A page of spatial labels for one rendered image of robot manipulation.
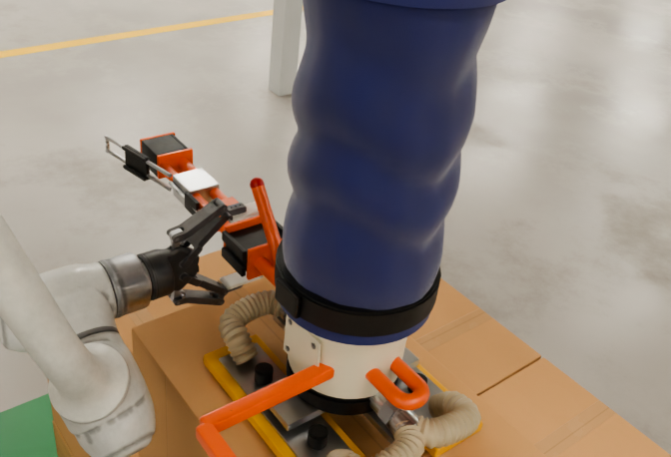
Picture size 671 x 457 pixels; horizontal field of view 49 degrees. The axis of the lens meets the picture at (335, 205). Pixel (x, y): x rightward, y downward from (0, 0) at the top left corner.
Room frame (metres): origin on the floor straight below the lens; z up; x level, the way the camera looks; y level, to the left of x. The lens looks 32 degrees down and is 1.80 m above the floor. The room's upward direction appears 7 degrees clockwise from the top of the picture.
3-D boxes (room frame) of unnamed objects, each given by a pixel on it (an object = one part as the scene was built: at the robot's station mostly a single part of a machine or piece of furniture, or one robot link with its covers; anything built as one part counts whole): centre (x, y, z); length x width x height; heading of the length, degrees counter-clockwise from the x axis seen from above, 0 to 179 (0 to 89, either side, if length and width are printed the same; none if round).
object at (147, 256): (0.90, 0.25, 1.08); 0.09 x 0.07 x 0.08; 131
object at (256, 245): (1.00, 0.12, 1.08); 0.10 x 0.08 x 0.06; 131
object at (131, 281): (0.85, 0.30, 1.08); 0.09 x 0.06 x 0.09; 41
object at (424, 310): (0.80, -0.04, 1.19); 0.23 x 0.23 x 0.04
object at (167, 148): (1.26, 0.35, 1.08); 0.08 x 0.07 x 0.05; 41
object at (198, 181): (1.16, 0.26, 1.07); 0.07 x 0.07 x 0.04; 41
